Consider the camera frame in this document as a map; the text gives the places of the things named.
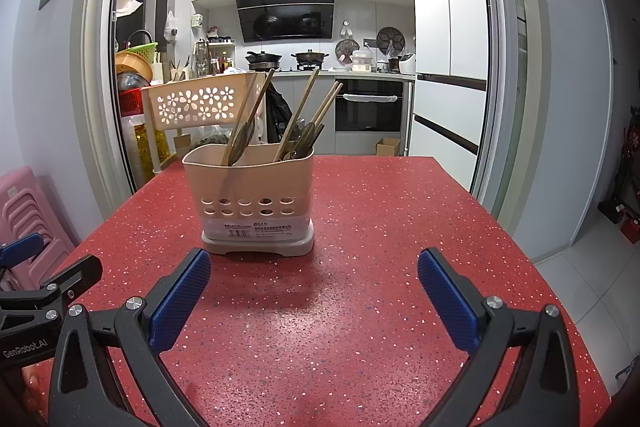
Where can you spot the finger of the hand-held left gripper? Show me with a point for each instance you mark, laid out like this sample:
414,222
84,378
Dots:
80,274
22,249

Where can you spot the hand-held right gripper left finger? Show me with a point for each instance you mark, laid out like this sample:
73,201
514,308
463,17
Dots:
182,302

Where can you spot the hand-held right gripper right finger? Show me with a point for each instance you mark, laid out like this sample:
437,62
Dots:
447,302

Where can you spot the beige plastic utensil holder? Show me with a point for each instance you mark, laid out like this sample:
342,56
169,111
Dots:
250,187

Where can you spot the person's left hand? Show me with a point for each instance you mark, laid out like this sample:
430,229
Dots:
35,387

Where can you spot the pink plastic stool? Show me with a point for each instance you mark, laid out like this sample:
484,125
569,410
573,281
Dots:
30,217

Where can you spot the yellow cooking oil bottle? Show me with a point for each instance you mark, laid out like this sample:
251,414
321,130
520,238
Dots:
147,147

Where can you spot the small cardboard box in cart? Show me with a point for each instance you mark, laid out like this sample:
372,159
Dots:
182,146

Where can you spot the open cardboard floor box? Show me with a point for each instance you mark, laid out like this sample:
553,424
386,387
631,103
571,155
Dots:
388,147

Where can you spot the bag of green vegetables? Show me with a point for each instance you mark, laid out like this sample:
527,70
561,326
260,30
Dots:
210,137

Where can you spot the red plastic basket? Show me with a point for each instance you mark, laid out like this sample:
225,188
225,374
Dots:
131,102

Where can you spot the black red box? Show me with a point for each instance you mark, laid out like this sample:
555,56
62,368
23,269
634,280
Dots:
620,222

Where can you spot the beige flower-cutout storage cart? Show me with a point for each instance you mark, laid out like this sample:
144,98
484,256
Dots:
200,104

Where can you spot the stainless steel bowl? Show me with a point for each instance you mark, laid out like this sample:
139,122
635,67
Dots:
131,82

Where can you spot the grey kitchen counter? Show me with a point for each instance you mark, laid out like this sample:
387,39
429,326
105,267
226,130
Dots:
325,142

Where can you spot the black built-in oven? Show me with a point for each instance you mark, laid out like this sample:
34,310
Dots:
367,112

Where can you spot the large black plastic bag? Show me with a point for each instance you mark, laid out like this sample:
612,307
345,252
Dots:
277,114

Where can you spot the orange plastic basin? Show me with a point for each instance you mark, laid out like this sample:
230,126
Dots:
132,64

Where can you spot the green plastic basket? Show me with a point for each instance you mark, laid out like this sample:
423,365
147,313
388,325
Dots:
142,52

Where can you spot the white rice cooker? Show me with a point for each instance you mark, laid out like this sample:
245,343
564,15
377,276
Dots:
407,64

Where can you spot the rack of seasoning bottles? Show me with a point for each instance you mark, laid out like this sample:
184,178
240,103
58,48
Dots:
222,59

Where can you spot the white steamer pot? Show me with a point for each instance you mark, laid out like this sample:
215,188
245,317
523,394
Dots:
362,61

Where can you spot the black wok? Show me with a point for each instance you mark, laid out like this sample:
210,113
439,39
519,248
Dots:
263,58

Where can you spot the white hanging plastic bag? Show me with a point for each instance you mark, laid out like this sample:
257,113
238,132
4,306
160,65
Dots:
171,27

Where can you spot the black round divided rack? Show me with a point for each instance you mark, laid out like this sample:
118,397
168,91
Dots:
390,41

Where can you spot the round patterned trivet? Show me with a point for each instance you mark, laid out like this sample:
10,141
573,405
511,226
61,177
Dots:
347,52

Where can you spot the brown cooking pot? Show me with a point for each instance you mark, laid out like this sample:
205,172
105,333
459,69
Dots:
310,57

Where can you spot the white refrigerator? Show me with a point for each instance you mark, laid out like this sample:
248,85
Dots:
450,22

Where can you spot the black range hood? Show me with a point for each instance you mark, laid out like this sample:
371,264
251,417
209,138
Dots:
285,14

